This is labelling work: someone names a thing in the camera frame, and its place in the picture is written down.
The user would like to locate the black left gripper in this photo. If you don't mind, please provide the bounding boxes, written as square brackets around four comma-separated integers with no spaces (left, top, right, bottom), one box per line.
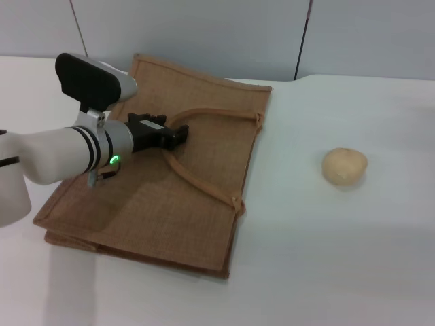
[126,112,190,154]

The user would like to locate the brown woven handbag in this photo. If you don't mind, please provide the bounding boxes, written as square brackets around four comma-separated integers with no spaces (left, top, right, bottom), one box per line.
[32,52,274,280]

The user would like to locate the round egg yolk pastry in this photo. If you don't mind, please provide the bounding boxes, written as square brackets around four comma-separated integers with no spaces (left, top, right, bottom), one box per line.
[321,147,370,187]

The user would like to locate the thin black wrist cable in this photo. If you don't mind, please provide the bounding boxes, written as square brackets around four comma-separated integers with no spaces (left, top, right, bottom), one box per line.
[88,164,121,187]

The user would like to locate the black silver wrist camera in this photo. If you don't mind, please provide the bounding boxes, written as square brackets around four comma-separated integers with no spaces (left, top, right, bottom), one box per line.
[55,52,139,137]

